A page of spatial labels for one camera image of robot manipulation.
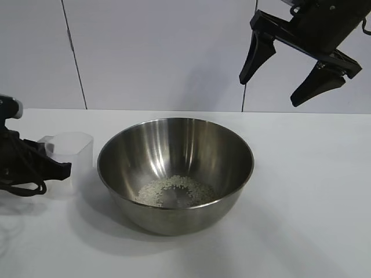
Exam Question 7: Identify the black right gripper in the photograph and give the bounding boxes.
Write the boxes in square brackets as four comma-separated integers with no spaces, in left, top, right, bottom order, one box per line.
[239,0,363,108]

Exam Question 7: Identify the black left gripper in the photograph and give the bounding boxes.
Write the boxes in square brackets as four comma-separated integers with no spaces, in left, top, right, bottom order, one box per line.
[0,118,72,191]

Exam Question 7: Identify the translucent plastic measuring cup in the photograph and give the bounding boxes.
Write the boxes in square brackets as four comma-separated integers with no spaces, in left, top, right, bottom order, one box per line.
[37,131,95,200]

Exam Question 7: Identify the white rice grains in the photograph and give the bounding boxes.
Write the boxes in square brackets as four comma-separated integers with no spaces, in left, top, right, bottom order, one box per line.
[136,175,215,208]

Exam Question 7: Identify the stainless steel mixing bowl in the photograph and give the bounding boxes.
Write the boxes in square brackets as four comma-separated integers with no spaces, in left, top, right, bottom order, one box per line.
[97,117,256,236]

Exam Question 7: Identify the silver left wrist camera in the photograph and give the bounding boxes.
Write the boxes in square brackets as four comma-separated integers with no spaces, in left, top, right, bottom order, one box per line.
[0,94,24,120]

